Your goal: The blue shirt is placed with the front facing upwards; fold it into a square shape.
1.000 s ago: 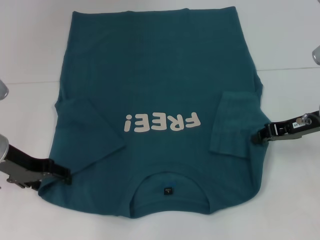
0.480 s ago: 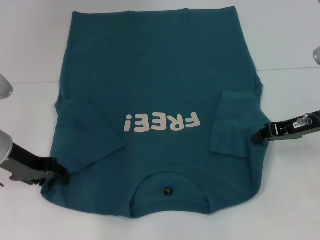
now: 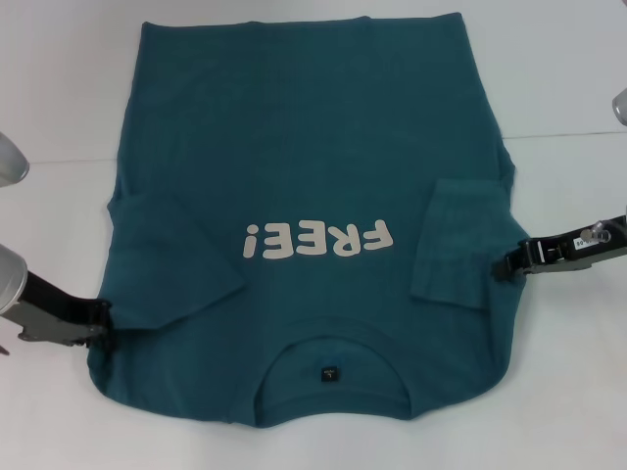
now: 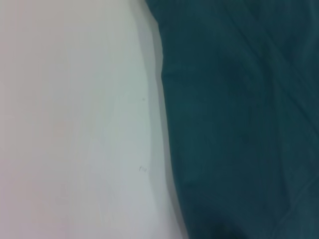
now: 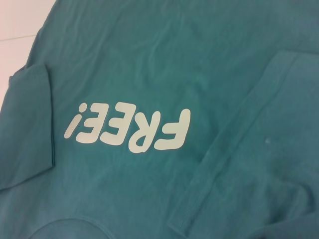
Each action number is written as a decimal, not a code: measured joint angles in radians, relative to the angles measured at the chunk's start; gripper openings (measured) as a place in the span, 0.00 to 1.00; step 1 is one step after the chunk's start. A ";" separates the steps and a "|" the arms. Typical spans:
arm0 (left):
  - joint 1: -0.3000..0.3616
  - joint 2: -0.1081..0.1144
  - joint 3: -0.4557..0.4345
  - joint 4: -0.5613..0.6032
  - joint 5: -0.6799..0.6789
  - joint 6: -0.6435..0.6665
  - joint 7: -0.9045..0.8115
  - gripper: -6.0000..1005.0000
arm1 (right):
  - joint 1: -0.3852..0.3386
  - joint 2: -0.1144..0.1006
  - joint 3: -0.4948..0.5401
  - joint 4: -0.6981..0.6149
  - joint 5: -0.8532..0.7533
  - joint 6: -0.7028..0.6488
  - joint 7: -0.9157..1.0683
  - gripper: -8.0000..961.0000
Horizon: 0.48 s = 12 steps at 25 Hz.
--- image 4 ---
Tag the teal blue FREE! t-shirt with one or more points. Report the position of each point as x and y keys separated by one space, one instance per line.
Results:
x=244 y=119

